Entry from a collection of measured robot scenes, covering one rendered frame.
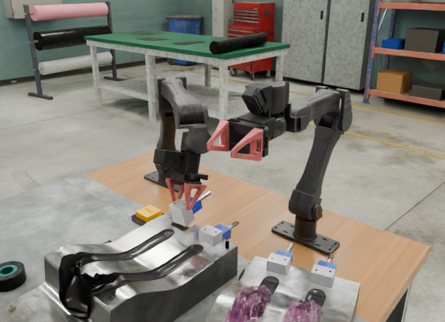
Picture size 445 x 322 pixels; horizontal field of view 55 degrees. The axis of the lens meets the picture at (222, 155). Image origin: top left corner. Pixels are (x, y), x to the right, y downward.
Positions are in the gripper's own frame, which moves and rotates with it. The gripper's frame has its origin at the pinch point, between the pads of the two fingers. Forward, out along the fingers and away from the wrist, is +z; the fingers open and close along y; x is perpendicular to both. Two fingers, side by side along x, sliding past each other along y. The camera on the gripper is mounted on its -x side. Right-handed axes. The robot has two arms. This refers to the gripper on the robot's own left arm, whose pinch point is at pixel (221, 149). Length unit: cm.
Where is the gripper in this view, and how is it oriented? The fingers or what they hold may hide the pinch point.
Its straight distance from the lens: 84.4
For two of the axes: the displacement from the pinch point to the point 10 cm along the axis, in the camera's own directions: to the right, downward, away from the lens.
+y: 7.6, 2.4, -6.0
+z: -6.5, 3.1, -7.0
